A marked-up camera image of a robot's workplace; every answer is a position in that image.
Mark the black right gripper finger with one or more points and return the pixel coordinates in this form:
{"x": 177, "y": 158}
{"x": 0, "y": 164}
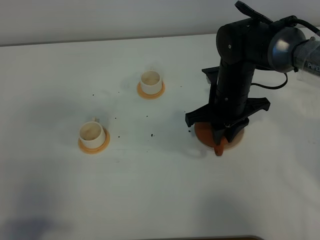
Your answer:
{"x": 232, "y": 131}
{"x": 218, "y": 132}

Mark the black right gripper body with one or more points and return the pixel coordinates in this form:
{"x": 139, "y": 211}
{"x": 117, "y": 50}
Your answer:
{"x": 228, "y": 98}

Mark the brown clay teapot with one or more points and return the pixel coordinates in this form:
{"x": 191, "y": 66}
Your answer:
{"x": 204, "y": 134}

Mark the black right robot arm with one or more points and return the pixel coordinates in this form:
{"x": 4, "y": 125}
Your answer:
{"x": 245, "y": 46}

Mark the beige round teapot coaster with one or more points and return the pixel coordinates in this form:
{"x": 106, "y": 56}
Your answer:
{"x": 236, "y": 140}

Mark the far white teacup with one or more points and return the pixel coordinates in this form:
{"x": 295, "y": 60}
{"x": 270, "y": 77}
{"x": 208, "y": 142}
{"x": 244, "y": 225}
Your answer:
{"x": 151, "y": 82}

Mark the white teacup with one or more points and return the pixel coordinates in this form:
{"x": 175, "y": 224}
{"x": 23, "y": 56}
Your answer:
{"x": 92, "y": 134}
{"x": 151, "y": 82}

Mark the far orange cup coaster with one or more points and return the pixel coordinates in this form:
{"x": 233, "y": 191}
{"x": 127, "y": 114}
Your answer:
{"x": 151, "y": 95}

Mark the orange cup coaster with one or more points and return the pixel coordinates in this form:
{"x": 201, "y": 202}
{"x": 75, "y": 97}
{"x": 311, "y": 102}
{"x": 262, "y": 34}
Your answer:
{"x": 151, "y": 95}
{"x": 97, "y": 150}

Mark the near orange cup coaster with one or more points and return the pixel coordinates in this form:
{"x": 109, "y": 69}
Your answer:
{"x": 97, "y": 150}

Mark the near white teacup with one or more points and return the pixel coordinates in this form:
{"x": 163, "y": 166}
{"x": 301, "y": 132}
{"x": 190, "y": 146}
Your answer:
{"x": 92, "y": 134}

